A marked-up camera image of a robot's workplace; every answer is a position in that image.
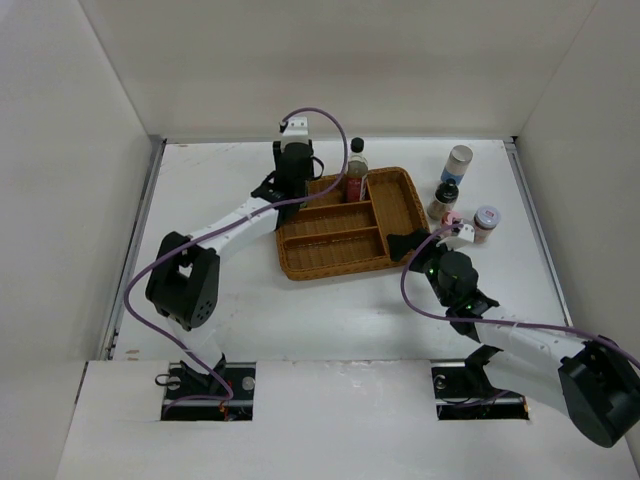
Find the black cap clear sauce bottle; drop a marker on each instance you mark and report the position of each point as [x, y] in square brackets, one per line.
[357, 171]

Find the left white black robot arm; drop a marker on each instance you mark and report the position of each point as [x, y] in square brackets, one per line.
[184, 281]

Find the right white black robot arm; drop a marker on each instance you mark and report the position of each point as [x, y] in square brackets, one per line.
[586, 377]

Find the aluminium table rail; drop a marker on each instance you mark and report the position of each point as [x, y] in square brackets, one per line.
[115, 314]
[534, 220]

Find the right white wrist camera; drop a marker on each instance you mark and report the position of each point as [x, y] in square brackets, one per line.
[459, 236]

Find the black cap pepper grinder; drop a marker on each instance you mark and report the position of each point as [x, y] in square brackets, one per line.
[445, 197]

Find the brown wicker divided tray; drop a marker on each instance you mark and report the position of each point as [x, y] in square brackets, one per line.
[332, 237]

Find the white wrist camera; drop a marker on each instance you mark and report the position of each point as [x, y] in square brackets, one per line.
[294, 130]
[459, 236]

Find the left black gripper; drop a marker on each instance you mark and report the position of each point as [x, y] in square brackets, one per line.
[277, 151]

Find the left aluminium table rail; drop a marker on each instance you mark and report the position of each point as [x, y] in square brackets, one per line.
[115, 314]

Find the right aluminium table rail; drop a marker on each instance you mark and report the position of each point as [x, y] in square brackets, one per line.
[534, 220]

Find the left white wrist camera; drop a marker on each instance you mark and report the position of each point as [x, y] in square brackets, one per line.
[294, 130]

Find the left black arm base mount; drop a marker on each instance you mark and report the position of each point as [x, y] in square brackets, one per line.
[191, 396]

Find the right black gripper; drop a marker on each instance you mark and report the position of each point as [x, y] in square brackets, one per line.
[400, 245]

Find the silver cap blue spice jar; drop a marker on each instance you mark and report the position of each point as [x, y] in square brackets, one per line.
[457, 163]

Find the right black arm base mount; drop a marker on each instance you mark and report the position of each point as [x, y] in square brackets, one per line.
[463, 392]

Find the clear lid red label jar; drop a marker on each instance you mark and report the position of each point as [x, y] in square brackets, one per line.
[485, 221]

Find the pink cap spice jar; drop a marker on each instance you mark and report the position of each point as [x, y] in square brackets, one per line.
[450, 223]

